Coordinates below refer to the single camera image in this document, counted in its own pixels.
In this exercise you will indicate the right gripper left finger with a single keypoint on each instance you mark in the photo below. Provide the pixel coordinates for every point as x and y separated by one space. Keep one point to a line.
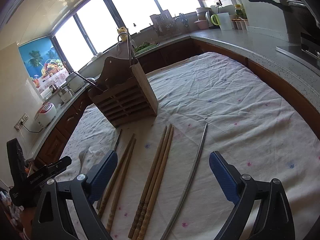
99 175

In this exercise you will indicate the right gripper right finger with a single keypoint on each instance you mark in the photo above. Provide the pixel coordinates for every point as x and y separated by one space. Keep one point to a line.
227 176

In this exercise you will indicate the long curved steel chopstick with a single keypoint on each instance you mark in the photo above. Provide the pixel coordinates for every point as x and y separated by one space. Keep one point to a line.
187 185

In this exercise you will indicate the steel kitchen faucet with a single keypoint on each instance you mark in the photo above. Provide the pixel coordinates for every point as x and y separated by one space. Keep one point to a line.
126 42

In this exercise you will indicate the wooden chopstick far left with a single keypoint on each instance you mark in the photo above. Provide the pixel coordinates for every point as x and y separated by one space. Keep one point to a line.
112 182

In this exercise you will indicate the lower wooden cabinets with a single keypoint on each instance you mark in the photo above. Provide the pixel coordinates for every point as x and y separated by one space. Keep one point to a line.
52 145

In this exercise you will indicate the wooden chopstick centre left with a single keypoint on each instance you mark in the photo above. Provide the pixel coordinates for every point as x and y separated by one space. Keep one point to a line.
147 185

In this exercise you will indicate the floral white tablecloth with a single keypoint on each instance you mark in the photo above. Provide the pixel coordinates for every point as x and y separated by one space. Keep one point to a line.
249 123

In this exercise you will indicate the wooden chopstick centre middle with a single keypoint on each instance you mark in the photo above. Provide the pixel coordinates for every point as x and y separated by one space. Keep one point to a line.
151 185

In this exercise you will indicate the wooden chopstick centre right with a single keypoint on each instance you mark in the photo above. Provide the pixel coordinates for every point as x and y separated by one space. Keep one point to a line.
147 211

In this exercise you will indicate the red white rice cooker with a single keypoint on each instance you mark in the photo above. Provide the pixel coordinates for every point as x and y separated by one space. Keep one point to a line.
45 115

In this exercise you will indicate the wooden utensil holder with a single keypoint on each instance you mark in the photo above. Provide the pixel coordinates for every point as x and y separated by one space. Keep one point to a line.
127 94

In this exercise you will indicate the white rice cooker pot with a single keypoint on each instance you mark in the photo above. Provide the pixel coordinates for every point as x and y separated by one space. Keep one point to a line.
74 82

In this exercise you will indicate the tropical fruit poster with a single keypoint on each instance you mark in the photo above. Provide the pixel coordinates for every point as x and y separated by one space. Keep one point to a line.
43 63

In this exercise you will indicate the yellow oil bottle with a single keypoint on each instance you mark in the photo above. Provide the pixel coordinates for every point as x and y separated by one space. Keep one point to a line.
122 34

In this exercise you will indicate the gas stove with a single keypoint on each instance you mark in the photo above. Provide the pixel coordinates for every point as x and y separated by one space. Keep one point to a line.
307 53

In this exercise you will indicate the spice jar rack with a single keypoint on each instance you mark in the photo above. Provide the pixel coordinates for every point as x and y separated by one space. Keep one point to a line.
240 24

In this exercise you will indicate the pink plastic basin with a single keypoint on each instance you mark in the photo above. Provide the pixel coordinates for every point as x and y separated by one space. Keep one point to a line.
202 24

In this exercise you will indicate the knife block with scissors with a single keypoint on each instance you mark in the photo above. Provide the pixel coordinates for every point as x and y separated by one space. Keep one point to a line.
183 20

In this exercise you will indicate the steel electric kettle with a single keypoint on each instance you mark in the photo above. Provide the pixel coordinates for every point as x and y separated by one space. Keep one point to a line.
209 13

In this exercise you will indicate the dish drying rack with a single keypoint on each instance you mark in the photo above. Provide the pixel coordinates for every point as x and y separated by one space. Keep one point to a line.
163 23

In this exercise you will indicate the condiment bottle green lid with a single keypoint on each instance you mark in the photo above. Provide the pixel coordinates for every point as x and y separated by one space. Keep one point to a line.
239 11

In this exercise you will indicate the wall power socket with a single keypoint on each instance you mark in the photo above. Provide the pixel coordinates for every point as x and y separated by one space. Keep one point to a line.
21 122

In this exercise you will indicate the white jug green handle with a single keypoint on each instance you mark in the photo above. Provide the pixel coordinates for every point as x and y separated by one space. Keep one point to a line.
222 20

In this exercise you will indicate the black wok with handle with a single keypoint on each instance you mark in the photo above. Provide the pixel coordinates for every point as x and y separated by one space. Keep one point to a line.
297 8

